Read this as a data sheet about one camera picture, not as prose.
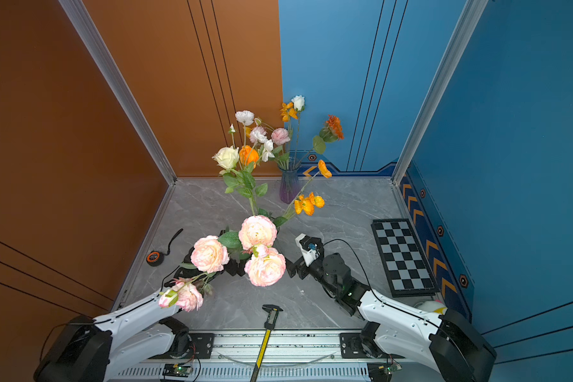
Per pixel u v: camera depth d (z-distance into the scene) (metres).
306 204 0.65
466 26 0.72
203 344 0.74
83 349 0.41
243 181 0.70
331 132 0.85
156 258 0.90
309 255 0.66
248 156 0.72
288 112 0.94
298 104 0.91
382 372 0.70
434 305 0.76
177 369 0.71
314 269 0.67
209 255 0.46
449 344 0.41
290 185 1.05
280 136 0.92
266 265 0.42
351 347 0.72
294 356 0.73
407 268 0.87
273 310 0.80
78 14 0.70
